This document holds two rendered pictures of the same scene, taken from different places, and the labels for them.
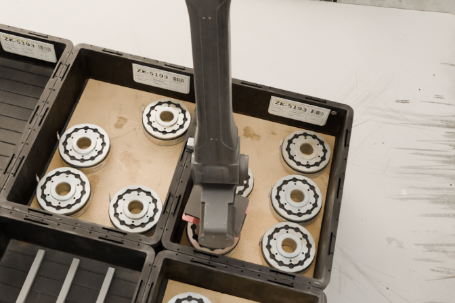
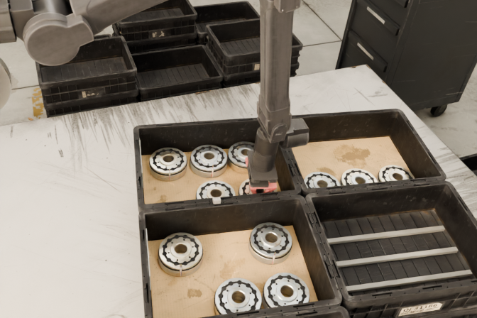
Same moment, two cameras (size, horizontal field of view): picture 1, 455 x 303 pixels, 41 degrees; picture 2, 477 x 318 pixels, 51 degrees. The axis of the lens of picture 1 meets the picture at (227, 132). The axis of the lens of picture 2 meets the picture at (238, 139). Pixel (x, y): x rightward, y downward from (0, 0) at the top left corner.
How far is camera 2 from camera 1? 119 cm
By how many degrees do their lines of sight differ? 66
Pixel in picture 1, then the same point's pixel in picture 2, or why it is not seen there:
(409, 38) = not seen: outside the picture
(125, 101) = (170, 299)
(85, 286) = (336, 254)
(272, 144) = (165, 187)
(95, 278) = not seen: hidden behind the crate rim
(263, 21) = not seen: outside the picture
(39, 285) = (355, 282)
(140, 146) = (210, 268)
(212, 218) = (299, 125)
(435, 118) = (72, 134)
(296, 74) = (51, 223)
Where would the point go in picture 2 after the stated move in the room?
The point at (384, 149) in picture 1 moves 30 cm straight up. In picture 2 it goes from (113, 156) to (103, 79)
